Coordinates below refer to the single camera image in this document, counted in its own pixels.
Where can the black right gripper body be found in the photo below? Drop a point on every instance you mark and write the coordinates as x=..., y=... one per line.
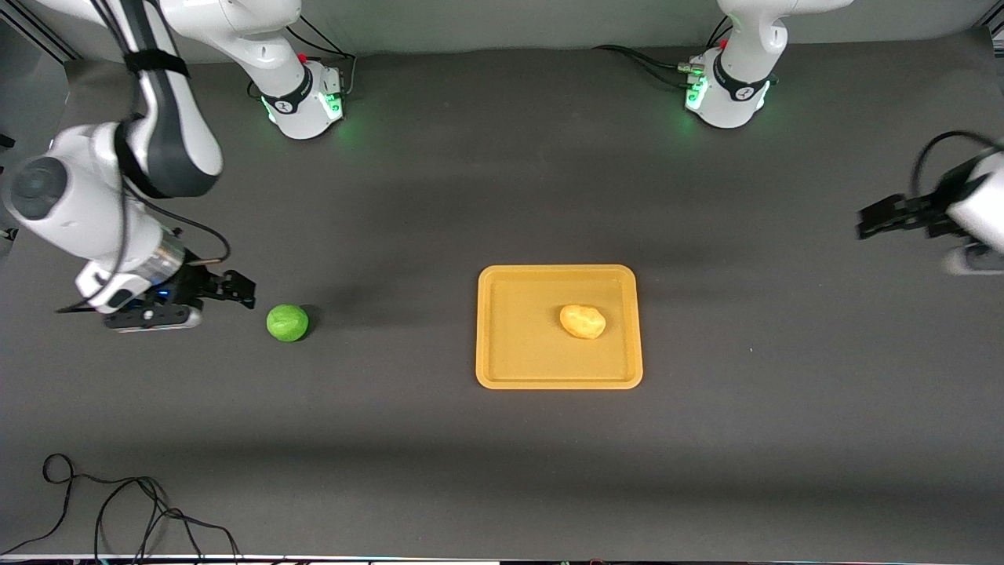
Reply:
x=194, y=283

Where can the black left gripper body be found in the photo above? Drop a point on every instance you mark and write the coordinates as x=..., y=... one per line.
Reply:
x=928, y=212

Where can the green lime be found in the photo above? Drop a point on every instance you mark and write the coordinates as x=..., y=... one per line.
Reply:
x=287, y=322

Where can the yellow potato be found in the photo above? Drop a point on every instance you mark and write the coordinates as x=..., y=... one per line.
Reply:
x=583, y=322

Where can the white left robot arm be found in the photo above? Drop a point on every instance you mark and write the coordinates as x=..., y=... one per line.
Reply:
x=741, y=78

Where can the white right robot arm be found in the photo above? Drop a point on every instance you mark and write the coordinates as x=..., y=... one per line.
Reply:
x=78, y=204

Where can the yellow plastic tray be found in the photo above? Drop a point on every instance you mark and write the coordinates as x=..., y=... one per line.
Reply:
x=518, y=353

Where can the dark grey table mat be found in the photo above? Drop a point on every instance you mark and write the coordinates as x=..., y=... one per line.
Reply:
x=471, y=471

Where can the aluminium frame rail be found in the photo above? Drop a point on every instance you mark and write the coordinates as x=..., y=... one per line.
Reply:
x=43, y=35
x=996, y=31

